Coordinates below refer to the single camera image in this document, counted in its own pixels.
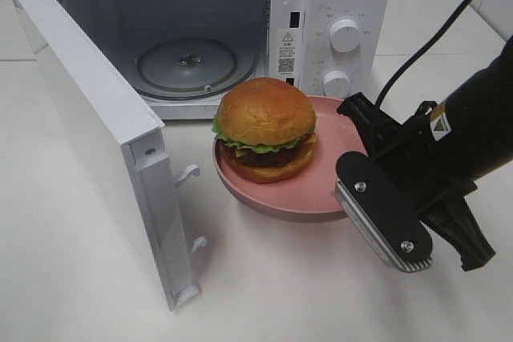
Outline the glass microwave turntable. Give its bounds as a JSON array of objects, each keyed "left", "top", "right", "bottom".
[{"left": 132, "top": 38, "right": 257, "bottom": 100}]

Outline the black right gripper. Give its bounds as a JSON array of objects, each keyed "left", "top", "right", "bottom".
[{"left": 334, "top": 93, "right": 495, "bottom": 272}]

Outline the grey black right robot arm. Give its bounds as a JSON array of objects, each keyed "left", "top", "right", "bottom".
[{"left": 335, "top": 43, "right": 512, "bottom": 273}]

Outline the burger with lettuce and cheese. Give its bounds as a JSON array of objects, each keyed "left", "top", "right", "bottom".
[{"left": 212, "top": 78, "right": 317, "bottom": 183}]

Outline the pink round plate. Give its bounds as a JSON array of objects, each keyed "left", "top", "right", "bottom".
[{"left": 213, "top": 95, "right": 366, "bottom": 223}]

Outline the upper white power knob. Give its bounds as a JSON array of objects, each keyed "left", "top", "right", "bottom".
[{"left": 328, "top": 16, "right": 361, "bottom": 53}]

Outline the lower white timer knob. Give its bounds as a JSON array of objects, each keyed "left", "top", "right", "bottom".
[{"left": 322, "top": 70, "right": 352, "bottom": 99}]

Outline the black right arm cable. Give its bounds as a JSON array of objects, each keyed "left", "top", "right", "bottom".
[{"left": 374, "top": 0, "right": 513, "bottom": 107}]

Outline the white microwave oven body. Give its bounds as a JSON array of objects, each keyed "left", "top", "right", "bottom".
[{"left": 57, "top": 0, "right": 387, "bottom": 120}]

